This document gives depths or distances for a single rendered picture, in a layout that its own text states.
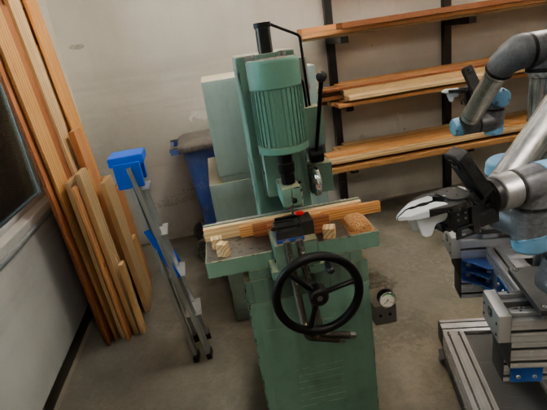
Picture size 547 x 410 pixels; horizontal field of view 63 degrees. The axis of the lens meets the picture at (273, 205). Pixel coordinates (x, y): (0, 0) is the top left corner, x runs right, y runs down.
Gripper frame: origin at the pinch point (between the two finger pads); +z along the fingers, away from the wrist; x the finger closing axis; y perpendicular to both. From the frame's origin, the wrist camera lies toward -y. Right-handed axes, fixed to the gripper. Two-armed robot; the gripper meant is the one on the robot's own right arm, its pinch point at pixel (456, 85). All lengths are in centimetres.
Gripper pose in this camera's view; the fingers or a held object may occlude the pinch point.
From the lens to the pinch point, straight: 231.6
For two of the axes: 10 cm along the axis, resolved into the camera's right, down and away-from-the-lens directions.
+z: -1.4, -3.3, 9.3
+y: 2.7, 8.9, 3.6
